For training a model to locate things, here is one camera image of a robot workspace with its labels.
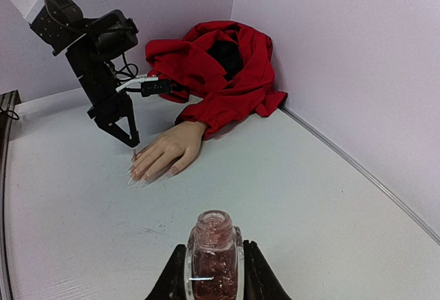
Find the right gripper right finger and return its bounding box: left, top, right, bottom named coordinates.
left=243, top=240, right=292, bottom=300

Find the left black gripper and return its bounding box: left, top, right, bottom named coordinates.
left=86, top=89, right=140, bottom=148

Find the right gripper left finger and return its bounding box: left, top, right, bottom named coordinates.
left=146, top=244, right=186, bottom=300

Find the white nail polish cap brush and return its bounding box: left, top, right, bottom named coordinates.
left=132, top=148, right=138, bottom=161

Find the nail polish glass bottle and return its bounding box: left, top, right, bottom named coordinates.
left=184, top=210, right=245, bottom=300

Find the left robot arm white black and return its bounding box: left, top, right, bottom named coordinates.
left=9, top=0, right=140, bottom=148

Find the mannequin hand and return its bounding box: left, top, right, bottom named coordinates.
left=128, top=121, right=208, bottom=185

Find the red cloth jacket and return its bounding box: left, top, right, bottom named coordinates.
left=145, top=21, right=287, bottom=138

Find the aluminium front rail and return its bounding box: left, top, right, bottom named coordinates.
left=1, top=90, right=21, bottom=300

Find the aluminium table edge frame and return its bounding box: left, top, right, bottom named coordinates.
left=280, top=105, right=439, bottom=244

